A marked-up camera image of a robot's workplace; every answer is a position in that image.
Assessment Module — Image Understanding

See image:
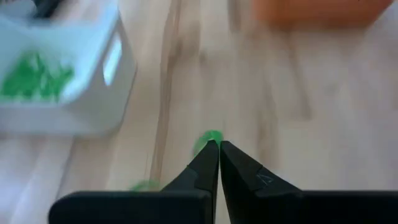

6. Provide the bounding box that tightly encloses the orange plastic basket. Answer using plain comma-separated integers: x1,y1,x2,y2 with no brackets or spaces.
251,0,395,31

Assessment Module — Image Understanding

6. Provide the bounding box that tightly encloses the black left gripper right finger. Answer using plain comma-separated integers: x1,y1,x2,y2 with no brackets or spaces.
219,140,398,224

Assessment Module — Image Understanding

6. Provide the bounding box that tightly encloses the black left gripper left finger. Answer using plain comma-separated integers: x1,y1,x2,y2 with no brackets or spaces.
48,139,220,224

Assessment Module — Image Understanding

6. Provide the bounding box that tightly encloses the white plastic basket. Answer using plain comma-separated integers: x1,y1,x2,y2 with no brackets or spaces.
0,0,138,138

